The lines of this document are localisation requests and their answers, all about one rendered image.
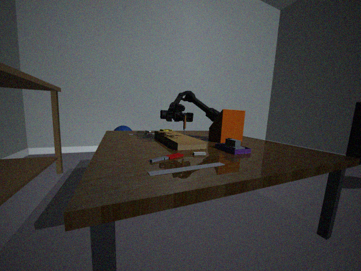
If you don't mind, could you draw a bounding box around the purple rectangular tray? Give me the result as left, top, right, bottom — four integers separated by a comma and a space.
215, 143, 251, 155

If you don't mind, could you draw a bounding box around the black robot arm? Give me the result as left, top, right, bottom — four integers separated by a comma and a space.
160, 91, 220, 122

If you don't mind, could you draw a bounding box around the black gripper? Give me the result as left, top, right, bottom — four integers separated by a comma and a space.
166, 112, 193, 122

